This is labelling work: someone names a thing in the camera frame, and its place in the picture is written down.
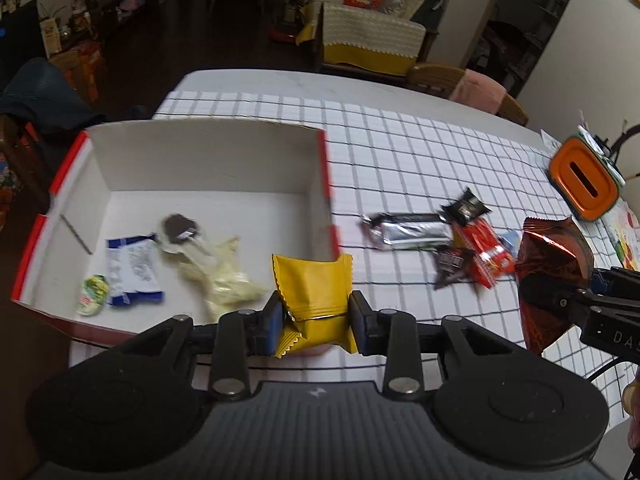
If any light blue snack packet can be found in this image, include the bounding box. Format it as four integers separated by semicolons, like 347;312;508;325
498;230;521;259

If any red chip packet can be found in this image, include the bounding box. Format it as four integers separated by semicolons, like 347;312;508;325
451;218;515;289

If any beige covered sofa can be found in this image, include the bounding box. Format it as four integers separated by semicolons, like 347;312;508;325
295;0;446;78

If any chocolate lollipop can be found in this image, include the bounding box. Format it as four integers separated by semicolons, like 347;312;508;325
157;214;212;256

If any blue white snack packet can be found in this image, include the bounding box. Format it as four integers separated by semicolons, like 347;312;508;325
106;233;165;308

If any white grid tablecloth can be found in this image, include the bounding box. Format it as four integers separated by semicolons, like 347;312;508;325
69;90;637;416

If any green round candy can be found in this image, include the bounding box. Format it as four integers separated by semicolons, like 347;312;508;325
76;274;110;316

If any dark chocolate packet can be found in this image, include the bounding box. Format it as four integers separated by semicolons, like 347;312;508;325
434;245;475;289

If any wooden chair with pink cloth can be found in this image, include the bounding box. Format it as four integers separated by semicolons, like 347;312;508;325
407;63;528;126

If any orange green tissue box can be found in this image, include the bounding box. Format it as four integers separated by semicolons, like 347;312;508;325
547;125;625;222

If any yellow snack packet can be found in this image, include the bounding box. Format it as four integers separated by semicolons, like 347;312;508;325
272;255;357;359

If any person's left hand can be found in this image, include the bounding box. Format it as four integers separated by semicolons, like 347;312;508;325
623;372;640;452

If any black cable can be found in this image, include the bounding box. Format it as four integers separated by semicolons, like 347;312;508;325
587;356;626;384

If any pale yellow snack wrapper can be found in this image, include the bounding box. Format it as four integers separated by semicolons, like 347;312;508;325
179;236;267;322

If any black small snack packet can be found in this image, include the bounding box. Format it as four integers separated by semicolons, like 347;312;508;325
442;188;490;226

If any red and white cardboard box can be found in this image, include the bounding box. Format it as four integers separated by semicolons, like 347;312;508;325
11;118;338;344

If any brown red snack bag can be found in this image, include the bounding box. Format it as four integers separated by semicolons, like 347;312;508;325
515;217;594;356

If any silver foil snack bar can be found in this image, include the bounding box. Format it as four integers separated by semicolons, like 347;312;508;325
361;212;452;250

